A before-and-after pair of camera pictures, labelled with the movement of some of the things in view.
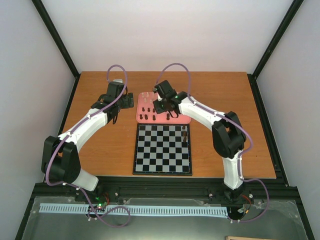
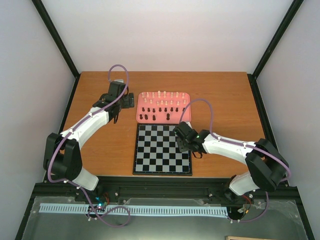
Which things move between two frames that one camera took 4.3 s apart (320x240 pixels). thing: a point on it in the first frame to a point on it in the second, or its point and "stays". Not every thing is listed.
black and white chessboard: [162, 149] stays
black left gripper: [129, 101] stays
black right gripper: [157, 109] to [181, 147]
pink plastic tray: [146, 112] stays
